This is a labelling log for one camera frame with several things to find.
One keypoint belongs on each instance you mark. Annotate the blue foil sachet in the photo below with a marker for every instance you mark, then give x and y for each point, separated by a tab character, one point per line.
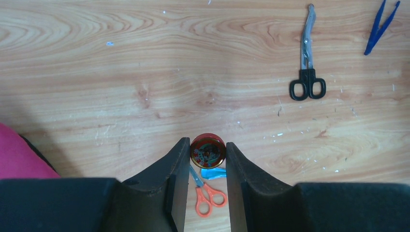
211	174

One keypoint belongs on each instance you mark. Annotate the pink folded cloth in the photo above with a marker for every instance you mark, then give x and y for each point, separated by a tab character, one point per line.
19	159

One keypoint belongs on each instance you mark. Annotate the small orange scissors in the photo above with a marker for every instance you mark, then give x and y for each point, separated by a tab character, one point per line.
205	195

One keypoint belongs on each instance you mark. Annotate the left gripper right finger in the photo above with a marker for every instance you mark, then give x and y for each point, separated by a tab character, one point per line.
259	202

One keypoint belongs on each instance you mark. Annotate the black bandage scissors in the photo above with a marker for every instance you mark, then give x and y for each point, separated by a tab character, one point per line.
307	85

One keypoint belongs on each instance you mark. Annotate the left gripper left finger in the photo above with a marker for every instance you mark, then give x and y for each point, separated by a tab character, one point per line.
153	200

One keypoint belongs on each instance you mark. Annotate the small brown round tin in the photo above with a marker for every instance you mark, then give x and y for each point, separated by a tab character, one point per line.
208	151

